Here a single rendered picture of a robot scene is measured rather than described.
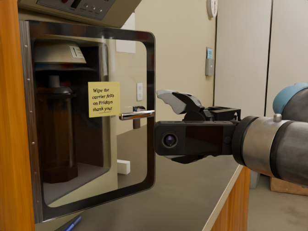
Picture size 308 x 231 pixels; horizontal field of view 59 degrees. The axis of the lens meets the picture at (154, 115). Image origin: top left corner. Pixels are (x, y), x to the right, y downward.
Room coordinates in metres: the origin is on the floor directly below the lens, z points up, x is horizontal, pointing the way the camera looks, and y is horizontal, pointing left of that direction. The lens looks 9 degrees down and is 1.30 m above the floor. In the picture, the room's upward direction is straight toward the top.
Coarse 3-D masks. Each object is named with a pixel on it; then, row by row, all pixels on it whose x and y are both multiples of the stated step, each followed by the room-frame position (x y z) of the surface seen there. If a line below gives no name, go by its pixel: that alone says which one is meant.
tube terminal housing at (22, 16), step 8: (24, 16) 0.53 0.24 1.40; (32, 16) 0.55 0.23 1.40; (40, 16) 0.56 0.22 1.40; (48, 16) 0.58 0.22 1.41; (56, 16) 0.60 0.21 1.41; (88, 24) 0.69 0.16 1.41; (64, 216) 0.59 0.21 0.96; (72, 216) 0.61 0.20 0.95; (40, 224) 0.53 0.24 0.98; (48, 224) 0.55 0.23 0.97; (56, 224) 0.57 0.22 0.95
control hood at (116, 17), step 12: (24, 0) 0.49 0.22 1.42; (36, 0) 0.51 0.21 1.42; (120, 0) 0.68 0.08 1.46; (132, 0) 0.72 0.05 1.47; (48, 12) 0.56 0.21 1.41; (60, 12) 0.57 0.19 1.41; (108, 12) 0.68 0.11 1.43; (120, 12) 0.72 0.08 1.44; (132, 12) 0.75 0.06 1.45; (96, 24) 0.70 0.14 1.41; (108, 24) 0.72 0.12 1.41; (120, 24) 0.76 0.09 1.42
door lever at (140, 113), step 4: (140, 108) 0.65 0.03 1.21; (144, 108) 0.66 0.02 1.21; (124, 112) 0.58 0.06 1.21; (128, 112) 0.58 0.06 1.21; (132, 112) 0.59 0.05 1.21; (136, 112) 0.59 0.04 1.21; (140, 112) 0.60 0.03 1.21; (144, 112) 0.60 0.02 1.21; (148, 112) 0.61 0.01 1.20; (152, 112) 0.61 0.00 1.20; (120, 116) 0.57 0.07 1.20; (124, 116) 0.57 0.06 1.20; (128, 116) 0.58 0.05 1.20; (132, 116) 0.58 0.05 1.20; (136, 116) 0.59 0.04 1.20; (140, 116) 0.59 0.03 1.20; (144, 116) 0.60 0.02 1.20; (148, 116) 0.61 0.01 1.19; (152, 116) 0.62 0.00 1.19; (124, 120) 0.57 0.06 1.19
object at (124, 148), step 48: (48, 48) 0.53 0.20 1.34; (96, 48) 0.59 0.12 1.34; (144, 48) 0.66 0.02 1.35; (48, 96) 0.53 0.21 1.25; (144, 96) 0.66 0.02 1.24; (48, 144) 0.52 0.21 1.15; (96, 144) 0.58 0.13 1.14; (144, 144) 0.66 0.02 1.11; (48, 192) 0.52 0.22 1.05; (96, 192) 0.58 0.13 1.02
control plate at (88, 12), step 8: (40, 0) 0.52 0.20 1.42; (48, 0) 0.53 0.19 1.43; (56, 0) 0.54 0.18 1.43; (72, 0) 0.57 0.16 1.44; (88, 0) 0.60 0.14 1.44; (96, 0) 0.62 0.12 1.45; (104, 0) 0.64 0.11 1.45; (112, 0) 0.66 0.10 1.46; (56, 8) 0.56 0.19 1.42; (64, 8) 0.57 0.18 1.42; (72, 8) 0.59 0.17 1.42; (80, 8) 0.60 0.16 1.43; (88, 8) 0.62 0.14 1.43; (96, 8) 0.64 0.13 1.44; (104, 8) 0.66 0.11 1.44; (88, 16) 0.64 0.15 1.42; (96, 16) 0.66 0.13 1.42
